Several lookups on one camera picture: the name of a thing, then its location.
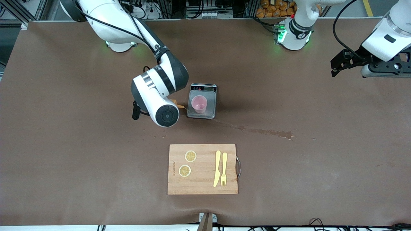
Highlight yellow plastic knife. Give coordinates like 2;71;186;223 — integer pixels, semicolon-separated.
213;150;222;188

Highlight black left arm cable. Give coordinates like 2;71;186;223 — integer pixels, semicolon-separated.
332;0;365;56

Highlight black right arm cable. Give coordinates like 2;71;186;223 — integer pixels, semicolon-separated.
85;0;167;74

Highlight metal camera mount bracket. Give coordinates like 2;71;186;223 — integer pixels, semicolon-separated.
198;212;218;231

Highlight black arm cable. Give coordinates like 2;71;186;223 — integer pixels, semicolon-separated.
332;0;365;56
85;0;167;74

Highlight pile of orange snacks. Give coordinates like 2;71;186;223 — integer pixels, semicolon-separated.
256;0;297;18

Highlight silver digital kitchen scale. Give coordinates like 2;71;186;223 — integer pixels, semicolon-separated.
187;83;218;119

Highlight aluminium frame strut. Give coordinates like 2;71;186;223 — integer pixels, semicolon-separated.
6;0;48;30

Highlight yellow plastic fork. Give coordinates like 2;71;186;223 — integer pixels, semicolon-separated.
221;152;228;187

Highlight pink plastic cup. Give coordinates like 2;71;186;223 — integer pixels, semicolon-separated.
191;95;207;114

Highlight wooden cutting board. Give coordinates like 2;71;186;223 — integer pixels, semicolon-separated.
167;143;241;195

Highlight black electronics box white connectors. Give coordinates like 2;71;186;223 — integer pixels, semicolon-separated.
186;0;234;19

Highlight white power strip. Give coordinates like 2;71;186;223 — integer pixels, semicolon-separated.
127;0;161;20

